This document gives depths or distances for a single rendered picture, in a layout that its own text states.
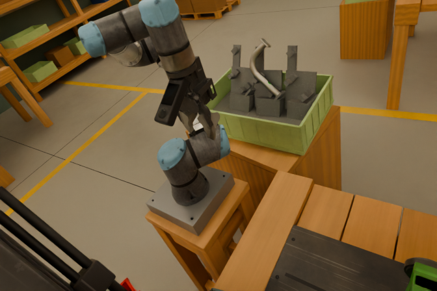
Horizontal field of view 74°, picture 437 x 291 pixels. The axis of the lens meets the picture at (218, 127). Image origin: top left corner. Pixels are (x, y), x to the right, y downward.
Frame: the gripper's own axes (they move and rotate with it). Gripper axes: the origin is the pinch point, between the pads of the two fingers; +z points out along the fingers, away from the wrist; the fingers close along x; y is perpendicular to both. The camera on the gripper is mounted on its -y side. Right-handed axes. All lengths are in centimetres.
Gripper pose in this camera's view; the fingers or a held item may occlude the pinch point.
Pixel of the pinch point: (201, 136)
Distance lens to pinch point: 77.6
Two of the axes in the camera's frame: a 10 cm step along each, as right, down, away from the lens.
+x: -8.2, -1.5, 5.6
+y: 5.1, -6.3, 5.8
